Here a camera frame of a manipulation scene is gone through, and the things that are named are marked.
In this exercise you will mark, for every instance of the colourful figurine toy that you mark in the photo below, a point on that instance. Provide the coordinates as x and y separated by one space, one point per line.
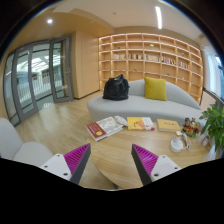
191 127

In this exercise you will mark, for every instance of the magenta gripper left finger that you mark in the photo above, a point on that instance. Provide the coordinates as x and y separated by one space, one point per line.
71 165

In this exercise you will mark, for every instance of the grey armchair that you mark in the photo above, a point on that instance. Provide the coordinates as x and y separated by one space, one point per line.
13 148

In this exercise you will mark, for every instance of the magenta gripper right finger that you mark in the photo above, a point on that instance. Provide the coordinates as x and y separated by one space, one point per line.
151 167

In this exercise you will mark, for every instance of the green potted plant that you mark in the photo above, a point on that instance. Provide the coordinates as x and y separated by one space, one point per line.
214 117

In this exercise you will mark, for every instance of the black backpack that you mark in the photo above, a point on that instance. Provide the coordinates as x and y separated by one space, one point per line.
116 88

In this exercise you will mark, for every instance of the yellow flat book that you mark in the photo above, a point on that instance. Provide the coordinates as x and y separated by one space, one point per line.
168 125

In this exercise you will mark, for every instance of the grey curved sofa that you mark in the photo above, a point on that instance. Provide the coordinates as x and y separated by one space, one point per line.
178 106

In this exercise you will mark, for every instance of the open white magazine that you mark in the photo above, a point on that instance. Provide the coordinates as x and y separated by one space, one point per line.
112 125

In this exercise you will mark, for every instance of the red book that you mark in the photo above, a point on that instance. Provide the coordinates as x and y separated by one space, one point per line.
96 132

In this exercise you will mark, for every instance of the yellow cushion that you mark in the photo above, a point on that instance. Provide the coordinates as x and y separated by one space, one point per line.
155 89

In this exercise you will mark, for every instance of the yellow orange book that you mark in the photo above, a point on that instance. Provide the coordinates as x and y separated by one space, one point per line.
140 123

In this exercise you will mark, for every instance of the wooden wall bookshelf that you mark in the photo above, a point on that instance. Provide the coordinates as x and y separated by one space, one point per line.
139 55

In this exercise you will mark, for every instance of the grey framed glass door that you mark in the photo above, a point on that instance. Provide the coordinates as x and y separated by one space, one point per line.
37 75

